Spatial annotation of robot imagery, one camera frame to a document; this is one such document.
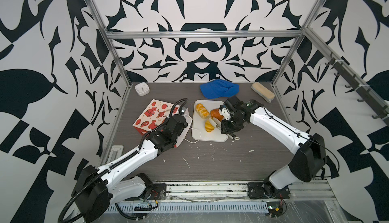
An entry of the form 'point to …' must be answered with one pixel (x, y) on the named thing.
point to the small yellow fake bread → (208, 127)
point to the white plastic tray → (199, 133)
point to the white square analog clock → (142, 88)
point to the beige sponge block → (263, 91)
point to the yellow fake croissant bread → (202, 111)
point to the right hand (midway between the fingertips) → (224, 130)
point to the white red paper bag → (155, 113)
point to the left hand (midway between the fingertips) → (174, 115)
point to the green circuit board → (275, 209)
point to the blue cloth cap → (220, 88)
